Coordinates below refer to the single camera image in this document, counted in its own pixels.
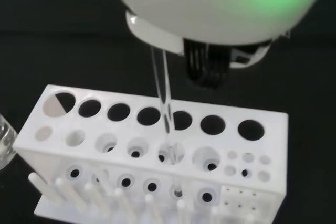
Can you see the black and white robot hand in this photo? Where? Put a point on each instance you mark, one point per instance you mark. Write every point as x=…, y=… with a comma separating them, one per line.
x=210, y=3

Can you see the white test tube rack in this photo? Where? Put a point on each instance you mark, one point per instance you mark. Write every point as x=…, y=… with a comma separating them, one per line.
x=52, y=161

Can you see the black bench cloth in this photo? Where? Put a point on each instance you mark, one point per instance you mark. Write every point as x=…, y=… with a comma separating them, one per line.
x=65, y=37

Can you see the clear 200 ml glass beaker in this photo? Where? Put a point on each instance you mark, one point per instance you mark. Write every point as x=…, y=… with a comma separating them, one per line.
x=5, y=145

